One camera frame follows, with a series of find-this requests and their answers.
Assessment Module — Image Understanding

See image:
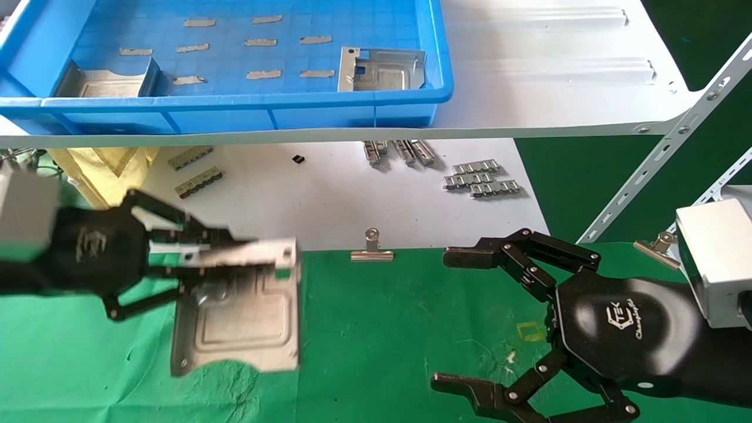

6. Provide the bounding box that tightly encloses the blue plastic tray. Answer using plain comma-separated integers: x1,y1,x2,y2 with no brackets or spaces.
0,0,454,137

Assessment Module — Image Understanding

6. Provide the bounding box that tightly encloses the white metal shelf board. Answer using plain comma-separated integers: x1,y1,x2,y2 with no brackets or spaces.
0,0,706,149

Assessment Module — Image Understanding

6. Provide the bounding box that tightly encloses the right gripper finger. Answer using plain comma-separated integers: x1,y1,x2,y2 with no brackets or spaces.
442,229,602,303

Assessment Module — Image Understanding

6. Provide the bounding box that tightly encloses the white lower board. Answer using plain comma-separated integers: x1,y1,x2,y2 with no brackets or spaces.
126,139,550,253

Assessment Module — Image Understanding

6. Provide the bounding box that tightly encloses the metal wire frame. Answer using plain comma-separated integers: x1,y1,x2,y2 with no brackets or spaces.
0,149,48,177

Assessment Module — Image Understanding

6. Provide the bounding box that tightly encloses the dark metal rail strip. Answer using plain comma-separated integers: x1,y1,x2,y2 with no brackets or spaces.
175,167,224,200
167,146,214,172

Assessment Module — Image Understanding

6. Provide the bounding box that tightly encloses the white background shelving rack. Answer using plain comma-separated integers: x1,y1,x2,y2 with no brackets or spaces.
667,147,752,236

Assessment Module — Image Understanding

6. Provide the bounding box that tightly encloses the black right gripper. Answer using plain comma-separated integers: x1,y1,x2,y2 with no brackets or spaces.
431,273,714,423

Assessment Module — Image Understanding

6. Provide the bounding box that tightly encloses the white perforated rack upright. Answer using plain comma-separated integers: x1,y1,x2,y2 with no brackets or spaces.
579,32,752,244

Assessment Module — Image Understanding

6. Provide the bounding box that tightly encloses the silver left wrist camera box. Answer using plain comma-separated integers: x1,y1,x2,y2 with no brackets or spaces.
0,170,59,262

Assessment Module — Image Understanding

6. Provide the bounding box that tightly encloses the green table cloth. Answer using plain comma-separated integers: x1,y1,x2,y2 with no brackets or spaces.
0,247,752,423

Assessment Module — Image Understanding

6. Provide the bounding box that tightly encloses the silver binder clip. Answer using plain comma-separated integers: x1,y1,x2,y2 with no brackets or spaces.
633,232,682,271
351,229,395,263

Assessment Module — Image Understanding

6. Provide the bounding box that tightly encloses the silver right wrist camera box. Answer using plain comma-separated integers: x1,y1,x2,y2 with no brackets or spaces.
674,199,752,330

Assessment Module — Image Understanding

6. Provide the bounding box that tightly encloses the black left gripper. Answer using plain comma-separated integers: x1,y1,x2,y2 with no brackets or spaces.
26,189,259,321

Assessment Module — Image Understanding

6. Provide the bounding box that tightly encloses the yellow woven bag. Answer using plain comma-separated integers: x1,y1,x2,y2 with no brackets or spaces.
47,147,159,211

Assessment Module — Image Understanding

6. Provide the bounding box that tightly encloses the silver stamped metal bracket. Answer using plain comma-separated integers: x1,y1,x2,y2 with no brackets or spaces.
147,237,302,377
54,58,161,99
337,48,427,93

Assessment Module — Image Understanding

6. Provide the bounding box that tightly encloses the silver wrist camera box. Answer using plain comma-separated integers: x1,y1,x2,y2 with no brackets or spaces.
674,199,752,330
0,170,59,262

